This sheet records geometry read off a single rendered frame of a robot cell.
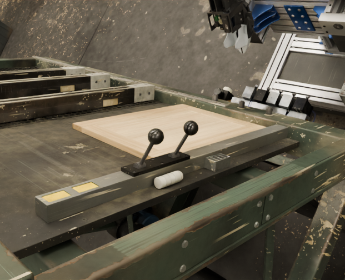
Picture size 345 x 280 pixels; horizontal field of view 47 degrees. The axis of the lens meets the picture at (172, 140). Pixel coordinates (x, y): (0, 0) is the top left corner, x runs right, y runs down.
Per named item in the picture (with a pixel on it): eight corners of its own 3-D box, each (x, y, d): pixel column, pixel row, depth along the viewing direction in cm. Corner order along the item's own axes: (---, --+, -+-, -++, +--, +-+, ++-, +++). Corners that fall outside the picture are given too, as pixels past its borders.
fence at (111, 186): (286, 138, 144) (288, 127, 143) (47, 223, 79) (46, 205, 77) (274, 134, 147) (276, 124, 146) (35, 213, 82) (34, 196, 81)
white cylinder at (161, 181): (161, 190, 96) (183, 182, 101) (161, 179, 95) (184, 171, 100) (153, 186, 98) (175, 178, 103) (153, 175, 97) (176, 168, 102)
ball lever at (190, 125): (181, 162, 106) (204, 126, 98) (171, 165, 103) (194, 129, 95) (173, 152, 108) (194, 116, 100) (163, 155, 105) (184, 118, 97)
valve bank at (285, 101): (334, 113, 170) (318, 87, 152) (321, 143, 169) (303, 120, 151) (238, 91, 203) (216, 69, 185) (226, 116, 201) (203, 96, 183)
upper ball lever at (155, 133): (148, 173, 98) (169, 135, 90) (136, 176, 95) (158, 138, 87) (139, 161, 99) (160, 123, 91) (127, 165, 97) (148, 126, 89)
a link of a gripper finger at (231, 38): (224, 60, 110) (216, 30, 104) (236, 49, 112) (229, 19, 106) (233, 61, 107) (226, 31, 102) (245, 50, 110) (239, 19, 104)
